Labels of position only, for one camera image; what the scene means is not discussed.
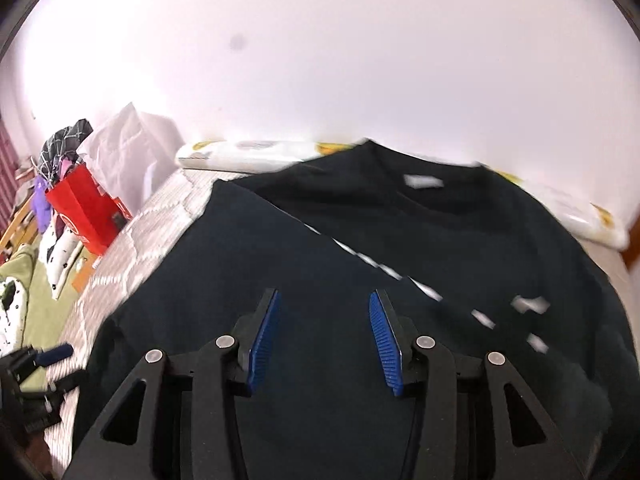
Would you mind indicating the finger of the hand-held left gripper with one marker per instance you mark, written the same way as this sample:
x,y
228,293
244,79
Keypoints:
x,y
56,353

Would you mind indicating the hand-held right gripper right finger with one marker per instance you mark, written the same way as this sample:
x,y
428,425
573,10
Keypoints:
x,y
385,340

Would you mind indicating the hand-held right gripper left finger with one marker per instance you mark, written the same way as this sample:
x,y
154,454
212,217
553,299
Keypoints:
x,y
262,340

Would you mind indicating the black shirt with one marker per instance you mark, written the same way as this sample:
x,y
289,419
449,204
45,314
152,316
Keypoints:
x,y
325,200

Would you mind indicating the green cloth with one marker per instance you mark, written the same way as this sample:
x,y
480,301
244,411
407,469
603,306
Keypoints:
x,y
47,320

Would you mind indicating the white black-dotted cloth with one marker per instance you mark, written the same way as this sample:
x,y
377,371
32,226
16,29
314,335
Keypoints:
x,y
60,255
11,310

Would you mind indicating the wooden chair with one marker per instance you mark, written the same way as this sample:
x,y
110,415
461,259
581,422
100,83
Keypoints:
x,y
17,230

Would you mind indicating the red paper bag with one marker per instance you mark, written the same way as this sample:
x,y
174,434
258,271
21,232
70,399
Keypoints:
x,y
85,210

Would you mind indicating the purple cloth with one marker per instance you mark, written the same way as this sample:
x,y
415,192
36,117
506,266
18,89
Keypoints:
x,y
41,205

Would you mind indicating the white yellow-print rolled mat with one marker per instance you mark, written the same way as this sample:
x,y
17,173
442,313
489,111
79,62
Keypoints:
x,y
235,155

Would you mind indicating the red striped curtain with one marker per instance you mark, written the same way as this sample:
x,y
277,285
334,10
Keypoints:
x,y
6,170

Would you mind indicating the dark checked cloth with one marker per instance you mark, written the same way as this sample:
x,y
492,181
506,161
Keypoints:
x,y
62,145

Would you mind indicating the white plastic bag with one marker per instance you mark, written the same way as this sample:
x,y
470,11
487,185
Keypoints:
x,y
135,150

